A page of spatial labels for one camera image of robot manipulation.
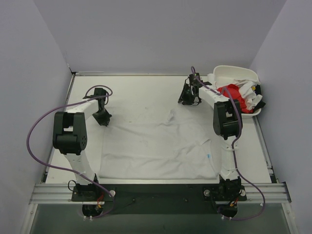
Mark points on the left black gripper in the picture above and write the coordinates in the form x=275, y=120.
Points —
x=101, y=114

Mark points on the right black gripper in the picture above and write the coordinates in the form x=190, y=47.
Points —
x=186, y=95

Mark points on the white plastic laundry basket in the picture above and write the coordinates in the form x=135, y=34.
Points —
x=237, y=72

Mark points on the white t shirt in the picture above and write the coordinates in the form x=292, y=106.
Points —
x=174, y=148

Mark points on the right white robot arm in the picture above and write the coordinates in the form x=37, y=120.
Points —
x=227, y=119

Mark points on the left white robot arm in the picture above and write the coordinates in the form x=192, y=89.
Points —
x=70, y=131

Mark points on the red t shirt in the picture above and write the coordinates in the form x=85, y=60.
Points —
x=235, y=94

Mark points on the white clothes in basket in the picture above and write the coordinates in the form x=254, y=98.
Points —
x=221, y=81

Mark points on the black t shirt in basket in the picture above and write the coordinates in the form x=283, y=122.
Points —
x=260, y=102

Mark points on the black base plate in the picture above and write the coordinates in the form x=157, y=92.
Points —
x=158, y=199

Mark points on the aluminium rail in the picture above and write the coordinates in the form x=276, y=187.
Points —
x=60, y=194

